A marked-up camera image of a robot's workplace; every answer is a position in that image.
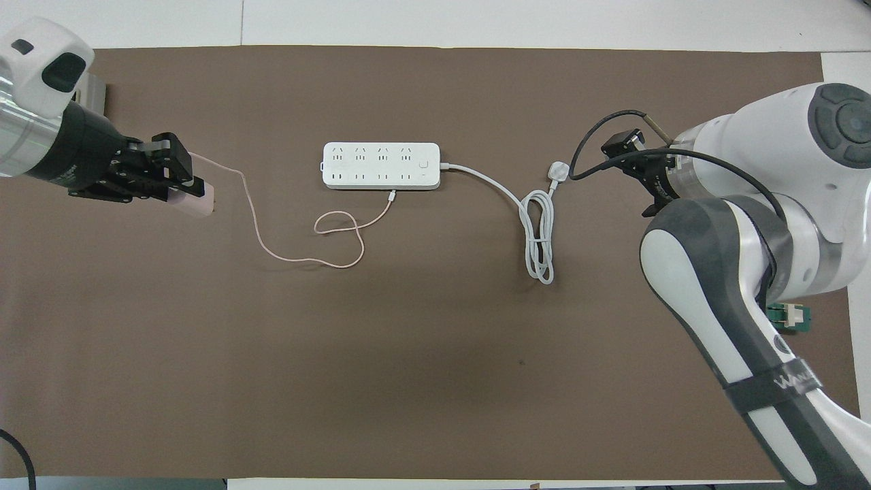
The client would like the white power strip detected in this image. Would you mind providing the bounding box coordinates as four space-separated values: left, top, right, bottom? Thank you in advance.
321 142 443 191

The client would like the pink charger adapter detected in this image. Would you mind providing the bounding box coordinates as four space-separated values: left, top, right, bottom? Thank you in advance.
167 182 217 217

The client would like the green knife switch yellow base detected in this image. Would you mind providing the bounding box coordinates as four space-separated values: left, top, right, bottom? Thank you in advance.
768 303 812 334

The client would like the white power cord with plug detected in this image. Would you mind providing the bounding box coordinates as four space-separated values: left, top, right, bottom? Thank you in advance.
439 160 571 285

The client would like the black loose cable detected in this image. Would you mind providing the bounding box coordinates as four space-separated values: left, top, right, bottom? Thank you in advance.
0 429 36 490

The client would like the pink charging cable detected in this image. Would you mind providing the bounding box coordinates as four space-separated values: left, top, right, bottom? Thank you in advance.
189 153 397 268

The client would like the brown table mat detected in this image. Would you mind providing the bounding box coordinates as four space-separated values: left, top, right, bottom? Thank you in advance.
0 46 859 480

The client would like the grey push button switch box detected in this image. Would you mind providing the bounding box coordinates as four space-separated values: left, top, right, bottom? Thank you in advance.
71 71 108 116

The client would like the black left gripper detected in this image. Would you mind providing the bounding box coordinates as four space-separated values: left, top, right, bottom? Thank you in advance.
27 102 205 203

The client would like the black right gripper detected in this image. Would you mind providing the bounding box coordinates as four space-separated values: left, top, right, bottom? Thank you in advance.
601 129 681 218

